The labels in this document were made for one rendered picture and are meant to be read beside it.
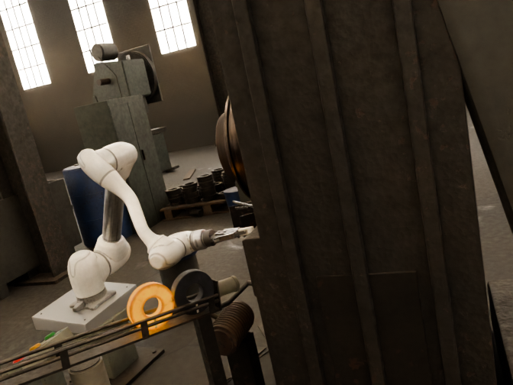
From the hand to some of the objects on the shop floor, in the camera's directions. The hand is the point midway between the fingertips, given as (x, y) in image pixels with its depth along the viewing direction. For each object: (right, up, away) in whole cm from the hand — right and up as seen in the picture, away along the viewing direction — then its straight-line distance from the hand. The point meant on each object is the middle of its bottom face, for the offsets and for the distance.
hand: (246, 231), depth 210 cm
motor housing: (+4, -80, -13) cm, 81 cm away
